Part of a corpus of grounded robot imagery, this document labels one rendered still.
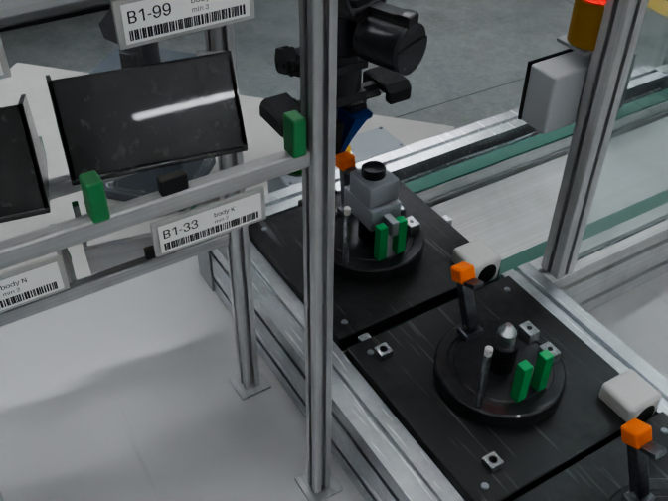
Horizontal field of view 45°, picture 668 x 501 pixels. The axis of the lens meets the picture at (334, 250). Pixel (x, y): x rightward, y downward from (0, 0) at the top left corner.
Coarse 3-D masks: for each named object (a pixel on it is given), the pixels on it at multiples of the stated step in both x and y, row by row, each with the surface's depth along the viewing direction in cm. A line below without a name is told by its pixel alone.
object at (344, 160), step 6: (336, 156) 101; (342, 156) 101; (348, 156) 101; (354, 156) 101; (336, 162) 102; (342, 162) 100; (348, 162) 101; (354, 162) 101; (342, 168) 101; (348, 168) 101; (354, 168) 101; (342, 174) 102; (348, 174) 101; (342, 180) 103; (348, 180) 103; (342, 186) 103; (342, 192) 104; (342, 198) 104; (342, 204) 105
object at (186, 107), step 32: (160, 64) 57; (192, 64) 58; (224, 64) 58; (64, 96) 55; (96, 96) 56; (128, 96) 57; (160, 96) 58; (192, 96) 58; (224, 96) 59; (64, 128) 56; (96, 128) 57; (128, 128) 57; (160, 128) 58; (192, 128) 59; (224, 128) 60; (96, 160) 57; (128, 160) 58; (160, 160) 59; (192, 160) 59
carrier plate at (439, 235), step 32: (256, 224) 107; (288, 224) 107; (448, 224) 108; (288, 256) 102; (448, 256) 103; (352, 288) 98; (384, 288) 98; (416, 288) 98; (448, 288) 98; (352, 320) 94; (384, 320) 94
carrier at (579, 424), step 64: (448, 320) 94; (512, 320) 94; (384, 384) 87; (448, 384) 84; (512, 384) 84; (576, 384) 87; (640, 384) 84; (448, 448) 80; (512, 448) 80; (576, 448) 81
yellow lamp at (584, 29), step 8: (576, 0) 82; (584, 0) 81; (576, 8) 82; (584, 8) 81; (592, 8) 81; (600, 8) 80; (576, 16) 83; (584, 16) 82; (592, 16) 81; (600, 16) 81; (576, 24) 83; (584, 24) 82; (592, 24) 82; (568, 32) 85; (576, 32) 83; (584, 32) 82; (592, 32) 82; (568, 40) 85; (576, 40) 84; (584, 40) 83; (592, 40) 83; (584, 48) 83; (592, 48) 83
